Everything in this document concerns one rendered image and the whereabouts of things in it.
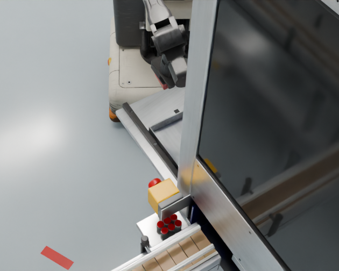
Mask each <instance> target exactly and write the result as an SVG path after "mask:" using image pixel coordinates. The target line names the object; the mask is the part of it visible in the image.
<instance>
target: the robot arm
mask: <svg viewBox="0 0 339 271"><path fill-rule="evenodd" d="M143 2H144V4H145V7H146V11H147V20H148V23H149V26H150V28H151V31H152V33H153V36H152V37H151V38H152V40H153V42H154V45H155V47H156V49H157V52H158V54H159V56H160V55H162V56H160V57H158V58H155V59H153V60H152V61H151V69H152V70H153V71H154V73H155V76H156V78H157V79H158V81H159V83H160V84H161V86H162V88H163V89H164V90H165V89H167V88H169V89H172V88H174V87H175V86H177V87H179V88H183V87H186V75H187V62H188V59H187V58H186V57H187V56H186V53H185V45H186V44H187V41H186V40H188V36H187V33H186V30H185V28H184V26H183V24H182V25H177V22H176V20H175V18H174V16H173V15H172V14H171V11H170V9H168V7H167V6H166V5H165V3H164V2H163V0H143Z"/></svg>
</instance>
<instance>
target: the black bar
mask: <svg viewBox="0 0 339 271"><path fill-rule="evenodd" d="M123 108H124V110H125V111H126V113H127V114H128V115H129V116H130V118H131V119H132V121H133V122H134V123H135V125H136V126H137V127H138V129H139V130H140V132H141V133H142V134H143V136H144V137H145V138H146V140H147V141H148V142H149V144H150V145H151V146H152V148H153V149H154V150H155V152H156V153H157V155H158V156H159V157H160V158H161V160H162V162H163V163H164V164H165V166H166V167H167V168H168V170H169V171H170V172H171V174H172V175H173V176H174V178H175V179H176V180H178V170H177V169H176V167H175V166H174V164H173V163H172V162H171V160H170V159H169V158H168V156H167V155H166V154H165V152H164V151H163V150H162V148H161V147H160V146H159V144H158V143H157V142H156V140H155V139H154V137H153V136H152V135H151V134H150V132H149V131H148V130H147V128H146V127H145V126H144V124H143V123H142V122H141V120H140V119H139V118H138V116H137V115H136V114H135V112H134V111H133V110H132V108H131V107H130V106H129V104H128V103H127V102H125V103H123Z"/></svg>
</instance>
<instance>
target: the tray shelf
mask: <svg viewBox="0 0 339 271"><path fill-rule="evenodd" d="M184 99H185V87H183V88H179V87H177V86H175V87H174V88H172V89H169V88H167V89H165V90H161V91H159V92H157V93H155V94H153V95H150V96H148V97H145V98H143V99H141V100H139V101H137V102H134V103H132V104H130V105H129V106H130V107H131V108H132V110H133V111H134V112H135V114H136V115H137V116H138V118H139V119H140V120H141V122H142V123H143V124H144V126H145V127H146V128H147V130H149V126H151V125H153V124H155V123H157V122H159V121H162V120H164V119H166V118H168V117H170V116H172V115H174V114H176V113H175V112H174V110H176V109H178V110H179V111H182V110H183V106H184ZM116 116H117V117H118V119H119V120H120V121H121V123H122V124H123V125H124V127H125V128H126V130H127V131H128V132H129V134H130V135H131V136H132V138H133V139H134V141H135V142H136V144H137V145H138V146H139V148H140V149H141V150H142V152H143V153H144V155H145V156H146V157H147V159H148V160H149V162H150V163H151V165H152V166H153V167H154V169H155V170H156V171H157V173H158V174H159V176H160V177H161V178H162V180H163V181H164V180H166V179H167V178H170V179H171V180H172V181H173V183H174V184H175V185H176V187H177V180H176V179H175V178H174V176H173V175H172V174H171V172H170V171H169V170H168V168H167V167H166V166H165V164H164V163H163V162H162V160H161V158H160V157H159V156H158V155H157V153H156V152H155V150H154V149H153V148H152V146H151V145H150V144H149V142H148V141H147V140H146V138H145V137H144V136H143V134H142V133H141V132H140V130H139V129H138V127H137V126H136V125H135V123H134V122H133V121H132V119H131V118H130V116H129V115H128V114H127V113H126V111H125V110H124V108H121V109H119V110H117V111H116Z"/></svg>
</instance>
